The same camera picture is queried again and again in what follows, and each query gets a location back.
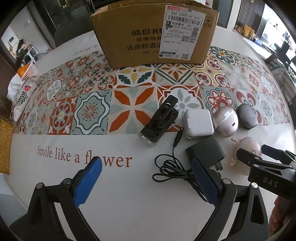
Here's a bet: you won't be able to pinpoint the silver egg-shaped earbud case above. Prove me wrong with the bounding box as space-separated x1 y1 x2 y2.
212 106 238 138

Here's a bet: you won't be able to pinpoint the white fruit basket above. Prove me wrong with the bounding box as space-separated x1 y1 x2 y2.
16 64 39 81

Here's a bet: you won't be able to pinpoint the dark glass sliding door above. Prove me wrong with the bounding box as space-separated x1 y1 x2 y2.
27 0 97 47

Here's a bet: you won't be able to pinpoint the grey earbud case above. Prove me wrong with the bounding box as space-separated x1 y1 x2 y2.
236 103 258 131

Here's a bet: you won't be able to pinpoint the person's right hand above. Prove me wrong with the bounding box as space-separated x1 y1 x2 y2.
270 197 296 232

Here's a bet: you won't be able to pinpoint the white shoe rack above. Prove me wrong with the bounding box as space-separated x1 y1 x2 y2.
24 46 39 63

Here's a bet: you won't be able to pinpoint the leaf-print fabric tissue cover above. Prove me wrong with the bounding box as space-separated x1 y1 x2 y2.
8 75 39 121

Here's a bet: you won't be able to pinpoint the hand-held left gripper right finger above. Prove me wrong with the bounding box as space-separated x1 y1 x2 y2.
190 157 270 241

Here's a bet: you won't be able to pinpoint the white power adapter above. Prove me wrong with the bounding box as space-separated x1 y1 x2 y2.
182 109 215 140

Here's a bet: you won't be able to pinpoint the beige doll figurine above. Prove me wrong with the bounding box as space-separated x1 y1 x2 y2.
229 137 262 168

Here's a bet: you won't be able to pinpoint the yellow woven box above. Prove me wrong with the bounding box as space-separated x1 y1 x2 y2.
0 118 14 175

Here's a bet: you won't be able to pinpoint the pile of oranges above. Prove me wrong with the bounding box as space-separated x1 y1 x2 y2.
17 65 30 76

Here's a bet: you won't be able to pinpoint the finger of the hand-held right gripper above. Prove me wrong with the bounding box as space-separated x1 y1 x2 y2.
236 148 264 169
261 145 296 167

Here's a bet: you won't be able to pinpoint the brown cardboard box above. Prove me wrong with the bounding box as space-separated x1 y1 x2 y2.
90 0 220 69

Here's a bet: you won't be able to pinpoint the orange gift bags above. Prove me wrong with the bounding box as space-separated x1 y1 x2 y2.
234 24 255 38

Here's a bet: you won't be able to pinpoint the black power adapter with cable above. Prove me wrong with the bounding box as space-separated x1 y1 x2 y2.
151 126 226 193

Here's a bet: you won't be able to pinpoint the white television cabinet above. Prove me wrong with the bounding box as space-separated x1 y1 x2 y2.
242 37 279 54

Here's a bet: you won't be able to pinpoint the flat television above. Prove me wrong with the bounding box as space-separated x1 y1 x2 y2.
261 20 285 47

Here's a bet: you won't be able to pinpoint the tile-patterned tablecloth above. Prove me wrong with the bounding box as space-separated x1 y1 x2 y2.
0 28 296 241

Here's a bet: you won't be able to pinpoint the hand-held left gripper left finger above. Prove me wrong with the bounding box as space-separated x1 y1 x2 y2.
24 156 103 241

